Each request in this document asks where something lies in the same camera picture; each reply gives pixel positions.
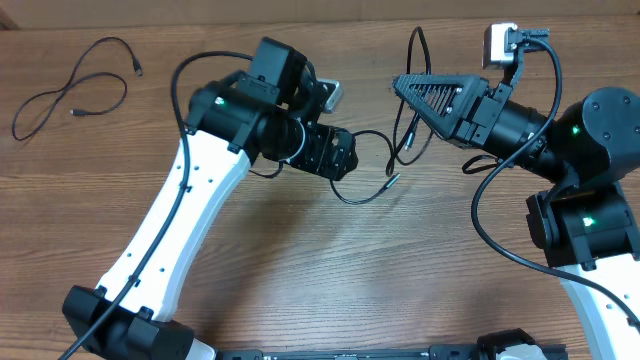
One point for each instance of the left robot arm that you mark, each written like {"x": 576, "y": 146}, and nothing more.
{"x": 270, "y": 110}

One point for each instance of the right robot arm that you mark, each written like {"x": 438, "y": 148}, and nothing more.
{"x": 584, "y": 224}

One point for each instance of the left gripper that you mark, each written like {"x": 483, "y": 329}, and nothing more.
{"x": 317, "y": 160}

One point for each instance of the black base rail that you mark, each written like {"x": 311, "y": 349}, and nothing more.
{"x": 506, "y": 344}

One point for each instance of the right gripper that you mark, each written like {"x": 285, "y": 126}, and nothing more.
{"x": 474, "y": 104}

